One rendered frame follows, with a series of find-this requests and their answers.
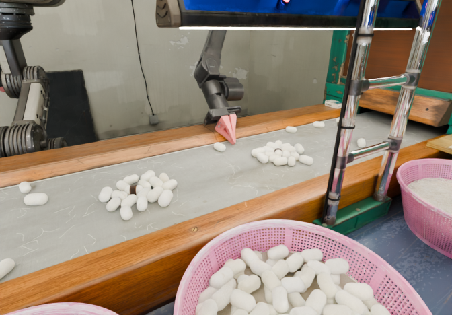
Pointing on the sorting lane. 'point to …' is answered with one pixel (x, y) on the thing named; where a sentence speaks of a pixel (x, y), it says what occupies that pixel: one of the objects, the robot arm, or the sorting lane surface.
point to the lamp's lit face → (278, 28)
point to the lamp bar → (270, 5)
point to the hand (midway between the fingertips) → (233, 141)
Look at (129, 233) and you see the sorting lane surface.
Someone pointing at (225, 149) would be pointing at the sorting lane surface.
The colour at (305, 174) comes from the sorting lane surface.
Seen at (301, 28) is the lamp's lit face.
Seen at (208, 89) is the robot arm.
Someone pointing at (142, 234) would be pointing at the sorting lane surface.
